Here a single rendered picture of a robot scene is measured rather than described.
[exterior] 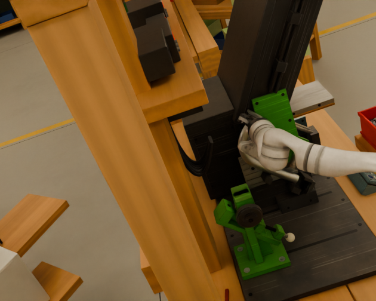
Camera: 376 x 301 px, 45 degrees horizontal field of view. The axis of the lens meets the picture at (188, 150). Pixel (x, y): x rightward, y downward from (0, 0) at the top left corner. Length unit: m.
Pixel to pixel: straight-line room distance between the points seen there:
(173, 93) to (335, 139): 0.96
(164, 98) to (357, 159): 0.45
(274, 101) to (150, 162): 0.81
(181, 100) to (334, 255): 0.69
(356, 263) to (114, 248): 2.02
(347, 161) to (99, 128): 0.60
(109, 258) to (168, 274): 2.18
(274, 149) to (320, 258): 0.43
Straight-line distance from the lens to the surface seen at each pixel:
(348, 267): 1.40
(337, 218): 1.53
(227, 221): 1.30
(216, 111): 1.54
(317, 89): 1.74
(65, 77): 0.68
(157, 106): 1.03
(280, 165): 1.15
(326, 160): 1.10
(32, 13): 0.65
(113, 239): 3.20
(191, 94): 1.02
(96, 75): 0.68
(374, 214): 1.54
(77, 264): 3.19
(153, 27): 1.29
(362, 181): 1.60
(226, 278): 1.47
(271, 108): 1.50
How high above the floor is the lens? 1.98
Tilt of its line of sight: 32 degrees down
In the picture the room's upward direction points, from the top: 21 degrees counter-clockwise
